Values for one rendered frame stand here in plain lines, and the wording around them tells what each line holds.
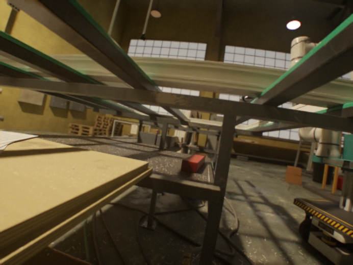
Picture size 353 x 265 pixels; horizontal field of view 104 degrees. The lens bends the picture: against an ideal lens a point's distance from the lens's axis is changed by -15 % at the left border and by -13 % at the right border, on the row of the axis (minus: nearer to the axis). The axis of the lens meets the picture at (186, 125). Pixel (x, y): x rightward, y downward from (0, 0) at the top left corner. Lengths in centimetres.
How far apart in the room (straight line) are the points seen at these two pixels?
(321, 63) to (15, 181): 38
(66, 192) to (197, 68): 40
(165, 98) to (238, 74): 21
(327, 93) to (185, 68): 39
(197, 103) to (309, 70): 25
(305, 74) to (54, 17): 32
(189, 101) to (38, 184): 33
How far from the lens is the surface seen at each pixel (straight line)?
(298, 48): 98
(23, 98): 704
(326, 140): 169
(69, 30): 26
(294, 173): 439
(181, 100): 42
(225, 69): 47
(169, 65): 49
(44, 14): 25
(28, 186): 24
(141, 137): 155
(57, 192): 22
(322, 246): 159
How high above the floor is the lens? 72
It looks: 4 degrees up
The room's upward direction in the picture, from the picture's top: 9 degrees clockwise
